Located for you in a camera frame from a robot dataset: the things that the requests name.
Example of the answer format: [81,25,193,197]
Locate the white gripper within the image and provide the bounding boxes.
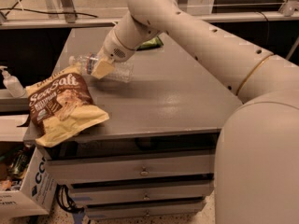
[92,28,139,79]

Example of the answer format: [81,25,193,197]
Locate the clear plastic water bottle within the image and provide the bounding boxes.
[68,53,134,83]

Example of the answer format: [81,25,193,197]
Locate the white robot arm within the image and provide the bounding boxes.
[99,0,299,224]

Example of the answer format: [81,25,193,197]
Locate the brown and yellow chip bag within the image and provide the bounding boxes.
[26,66,109,147]

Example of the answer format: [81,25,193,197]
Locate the green chip bag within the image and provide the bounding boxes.
[138,36,164,50]

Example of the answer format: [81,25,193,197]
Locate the white pump sanitizer bottle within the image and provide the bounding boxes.
[0,65,25,98]

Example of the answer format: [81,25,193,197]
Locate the grey drawer cabinet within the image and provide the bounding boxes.
[23,23,244,220]

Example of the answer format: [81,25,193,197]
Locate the top grey drawer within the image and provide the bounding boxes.
[46,150,215,184]

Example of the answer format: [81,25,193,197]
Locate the grey drawer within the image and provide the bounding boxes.
[69,181,213,205]
[46,150,215,184]
[85,198,206,220]

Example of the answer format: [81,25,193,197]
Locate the white cardboard box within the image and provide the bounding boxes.
[0,148,57,218]

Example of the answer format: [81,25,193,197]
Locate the middle grey drawer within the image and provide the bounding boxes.
[69,181,213,205]

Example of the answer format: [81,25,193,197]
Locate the bottom grey drawer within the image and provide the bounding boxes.
[85,198,206,220]

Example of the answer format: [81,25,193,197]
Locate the black cable on floor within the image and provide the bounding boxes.
[0,7,99,19]

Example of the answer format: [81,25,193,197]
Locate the black cables under cabinet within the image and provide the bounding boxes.
[55,184,86,215]

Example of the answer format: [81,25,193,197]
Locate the metal frame rail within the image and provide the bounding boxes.
[0,11,299,30]

